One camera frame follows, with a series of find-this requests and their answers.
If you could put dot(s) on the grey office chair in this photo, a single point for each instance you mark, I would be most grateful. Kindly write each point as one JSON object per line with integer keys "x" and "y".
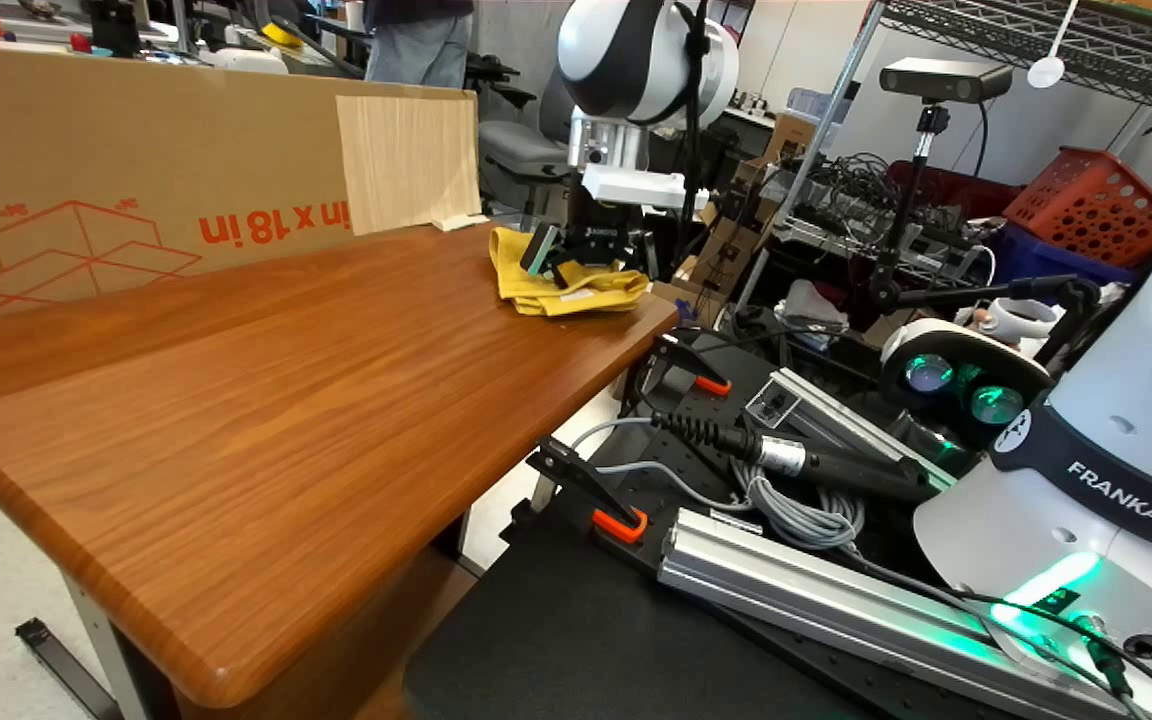
{"x": 522, "y": 144}

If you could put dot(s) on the short aluminium extrusion piece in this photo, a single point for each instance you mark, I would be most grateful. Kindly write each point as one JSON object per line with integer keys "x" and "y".
{"x": 803, "y": 400}

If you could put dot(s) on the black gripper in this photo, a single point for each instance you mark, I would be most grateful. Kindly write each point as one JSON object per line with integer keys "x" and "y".
{"x": 608, "y": 242}

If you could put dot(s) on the black camera on stand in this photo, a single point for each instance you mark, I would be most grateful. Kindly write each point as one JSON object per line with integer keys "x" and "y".
{"x": 941, "y": 80}

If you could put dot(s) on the long aluminium extrusion rail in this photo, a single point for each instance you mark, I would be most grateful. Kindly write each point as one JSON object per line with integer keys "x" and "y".
{"x": 790, "y": 572}

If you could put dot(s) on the red plastic basket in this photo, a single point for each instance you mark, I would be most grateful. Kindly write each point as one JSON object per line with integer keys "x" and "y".
{"x": 1082, "y": 206}

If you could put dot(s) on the person in blue jeans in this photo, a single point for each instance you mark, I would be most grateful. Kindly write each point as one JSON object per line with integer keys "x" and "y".
{"x": 417, "y": 45}

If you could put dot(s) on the stacked brown cardboard boxes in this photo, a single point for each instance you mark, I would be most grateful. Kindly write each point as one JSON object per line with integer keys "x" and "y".
{"x": 737, "y": 244}

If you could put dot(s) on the white housing with green lights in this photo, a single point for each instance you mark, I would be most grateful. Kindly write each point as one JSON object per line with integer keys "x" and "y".
{"x": 963, "y": 382}

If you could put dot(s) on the black tool with metal collar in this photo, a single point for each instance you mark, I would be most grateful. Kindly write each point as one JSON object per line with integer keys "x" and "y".
{"x": 843, "y": 467}

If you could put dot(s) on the light wood panel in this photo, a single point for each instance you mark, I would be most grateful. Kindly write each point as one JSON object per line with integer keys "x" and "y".
{"x": 402, "y": 160}

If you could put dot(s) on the grey metal table leg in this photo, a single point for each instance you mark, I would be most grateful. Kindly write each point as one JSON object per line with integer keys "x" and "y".
{"x": 102, "y": 643}

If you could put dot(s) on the yellow terry towel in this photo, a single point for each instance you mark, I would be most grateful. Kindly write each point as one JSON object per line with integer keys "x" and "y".
{"x": 579, "y": 299}

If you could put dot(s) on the large brown cardboard box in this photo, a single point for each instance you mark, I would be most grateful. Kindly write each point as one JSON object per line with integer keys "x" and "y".
{"x": 137, "y": 144}

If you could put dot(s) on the black camera stand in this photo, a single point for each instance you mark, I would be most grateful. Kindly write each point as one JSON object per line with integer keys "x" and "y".
{"x": 916, "y": 202}

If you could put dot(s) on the blue plastic bin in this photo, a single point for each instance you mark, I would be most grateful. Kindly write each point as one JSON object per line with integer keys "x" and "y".
{"x": 1041, "y": 262}

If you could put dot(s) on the white cup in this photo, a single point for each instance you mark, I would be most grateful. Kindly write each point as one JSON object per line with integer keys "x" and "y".
{"x": 1022, "y": 324}

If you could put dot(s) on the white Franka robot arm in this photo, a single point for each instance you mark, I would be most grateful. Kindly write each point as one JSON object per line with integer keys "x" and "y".
{"x": 1108, "y": 400}

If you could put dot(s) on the white round hanging tag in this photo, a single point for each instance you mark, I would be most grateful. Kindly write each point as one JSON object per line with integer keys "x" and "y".
{"x": 1045, "y": 71}

